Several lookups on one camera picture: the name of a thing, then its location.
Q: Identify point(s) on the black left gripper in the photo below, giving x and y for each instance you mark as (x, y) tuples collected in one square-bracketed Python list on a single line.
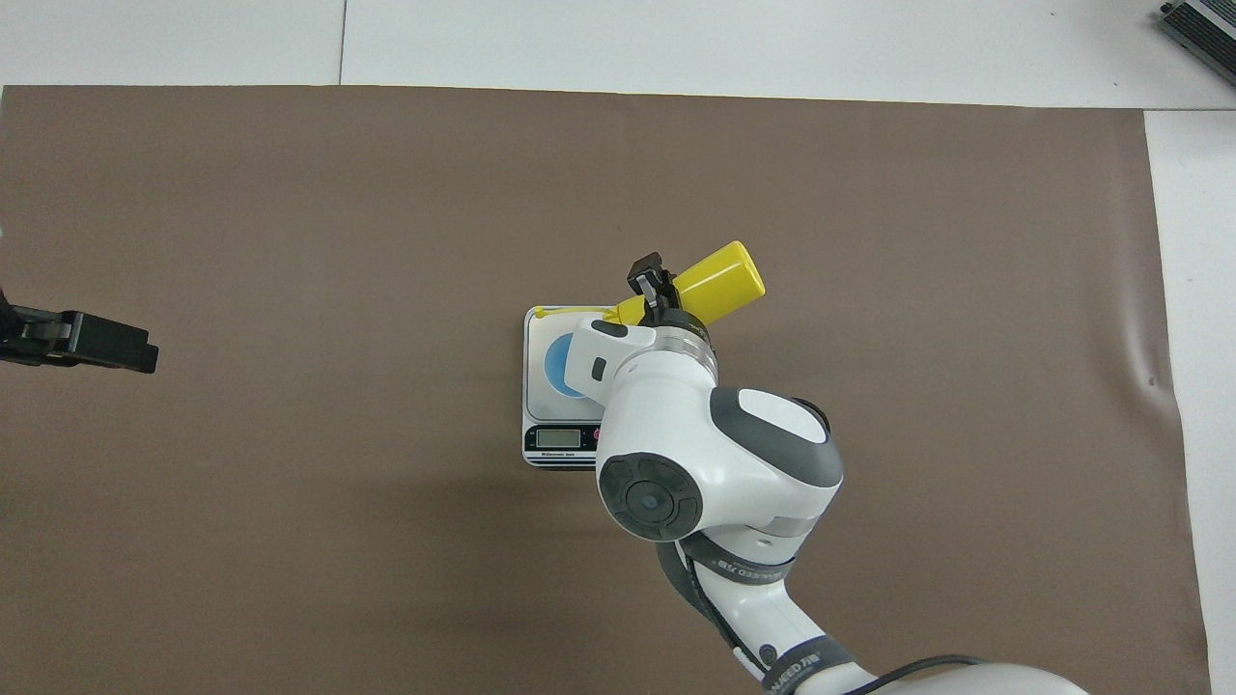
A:
[(29, 333)]

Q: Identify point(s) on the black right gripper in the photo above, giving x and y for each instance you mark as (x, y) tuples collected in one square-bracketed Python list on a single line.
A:
[(666, 312)]

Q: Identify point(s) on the yellow squeeze bottle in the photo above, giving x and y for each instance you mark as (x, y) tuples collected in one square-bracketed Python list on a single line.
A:
[(719, 285)]

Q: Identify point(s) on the light blue plastic cup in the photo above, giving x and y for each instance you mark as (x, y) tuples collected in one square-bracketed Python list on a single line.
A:
[(555, 362)]

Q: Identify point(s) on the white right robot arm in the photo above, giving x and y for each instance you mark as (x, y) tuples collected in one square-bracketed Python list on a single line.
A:
[(676, 405)]

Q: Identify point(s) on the silver digital kitchen scale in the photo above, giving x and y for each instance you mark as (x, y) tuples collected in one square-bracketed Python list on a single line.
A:
[(555, 439)]

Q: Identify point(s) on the brown table mat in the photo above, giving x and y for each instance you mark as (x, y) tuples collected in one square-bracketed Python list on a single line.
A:
[(290, 579)]

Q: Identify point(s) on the grey ribbed metal device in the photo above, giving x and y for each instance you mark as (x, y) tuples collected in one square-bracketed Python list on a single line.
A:
[(1212, 19)]

